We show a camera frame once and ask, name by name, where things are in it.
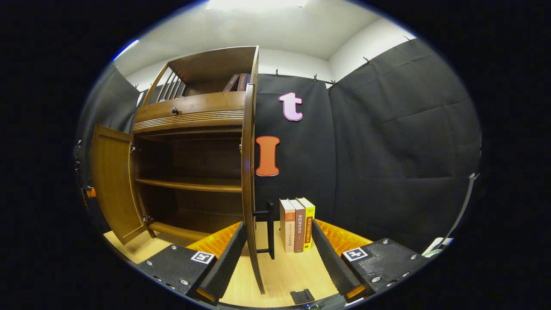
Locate wooden cabinet shelf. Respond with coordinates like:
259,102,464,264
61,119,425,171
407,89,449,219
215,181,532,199
136,178,242,193

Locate black backdrop cloth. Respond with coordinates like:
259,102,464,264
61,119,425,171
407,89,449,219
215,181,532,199
77,38,482,254

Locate orange and white book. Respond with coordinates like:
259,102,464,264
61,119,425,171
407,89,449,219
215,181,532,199
279,199,296,253

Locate wooden drawer with black knob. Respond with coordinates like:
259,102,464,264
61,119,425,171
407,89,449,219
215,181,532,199
133,91,246,134

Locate wooden double-door shoe cabinet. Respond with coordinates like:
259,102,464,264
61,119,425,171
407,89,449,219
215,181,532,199
131,46,260,259

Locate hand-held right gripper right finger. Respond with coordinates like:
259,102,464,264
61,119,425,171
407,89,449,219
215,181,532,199
310,219,433,304

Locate yellow book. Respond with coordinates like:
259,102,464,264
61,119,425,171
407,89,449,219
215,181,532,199
297,197,316,250

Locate grey cable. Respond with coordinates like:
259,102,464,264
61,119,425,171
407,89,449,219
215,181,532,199
422,172,480,257

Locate brown book with white label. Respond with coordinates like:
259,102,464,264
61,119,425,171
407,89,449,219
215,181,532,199
289,198,306,253

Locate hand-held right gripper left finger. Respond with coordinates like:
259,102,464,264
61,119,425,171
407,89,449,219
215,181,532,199
137,221,248,305

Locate wooden shoe cabinet door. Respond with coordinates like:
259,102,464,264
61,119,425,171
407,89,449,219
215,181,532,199
90,124,147,245
240,83,276,295

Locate large ceiling light panel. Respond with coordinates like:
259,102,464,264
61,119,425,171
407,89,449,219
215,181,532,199
207,0,308,11

